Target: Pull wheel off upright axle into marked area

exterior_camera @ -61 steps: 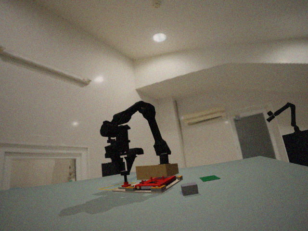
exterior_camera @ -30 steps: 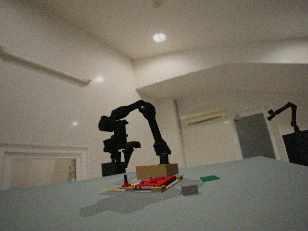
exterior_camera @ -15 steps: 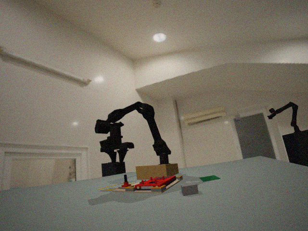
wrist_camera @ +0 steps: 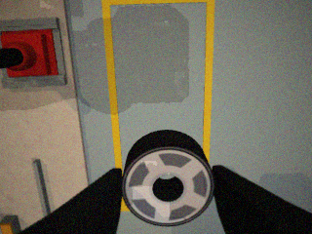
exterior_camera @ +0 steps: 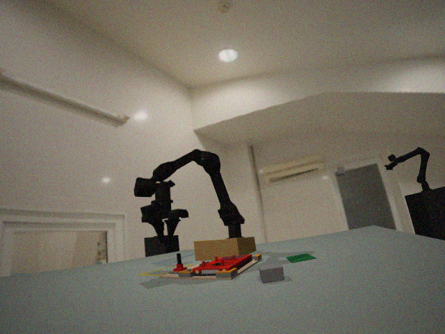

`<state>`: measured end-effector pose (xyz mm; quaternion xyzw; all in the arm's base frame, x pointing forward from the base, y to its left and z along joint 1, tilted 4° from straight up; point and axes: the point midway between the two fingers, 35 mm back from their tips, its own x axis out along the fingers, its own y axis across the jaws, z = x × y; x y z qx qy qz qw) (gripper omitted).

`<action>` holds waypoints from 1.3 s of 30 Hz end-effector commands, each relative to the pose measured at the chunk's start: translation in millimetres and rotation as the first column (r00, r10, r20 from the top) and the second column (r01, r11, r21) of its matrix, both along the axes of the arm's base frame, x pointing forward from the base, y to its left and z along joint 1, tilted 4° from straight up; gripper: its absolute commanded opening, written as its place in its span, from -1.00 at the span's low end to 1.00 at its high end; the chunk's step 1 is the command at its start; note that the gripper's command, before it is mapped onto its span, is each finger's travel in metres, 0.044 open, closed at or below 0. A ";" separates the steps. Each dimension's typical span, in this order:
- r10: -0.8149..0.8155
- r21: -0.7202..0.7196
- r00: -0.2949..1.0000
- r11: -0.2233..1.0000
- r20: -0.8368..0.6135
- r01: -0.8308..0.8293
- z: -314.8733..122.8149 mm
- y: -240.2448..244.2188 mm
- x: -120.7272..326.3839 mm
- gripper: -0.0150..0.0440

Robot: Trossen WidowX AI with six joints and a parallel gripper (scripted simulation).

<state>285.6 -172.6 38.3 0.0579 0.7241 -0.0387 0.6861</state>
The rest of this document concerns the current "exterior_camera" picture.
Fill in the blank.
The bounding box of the green rectangular patch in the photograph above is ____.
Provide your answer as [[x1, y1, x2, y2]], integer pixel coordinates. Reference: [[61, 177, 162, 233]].
[[286, 254, 316, 263]]

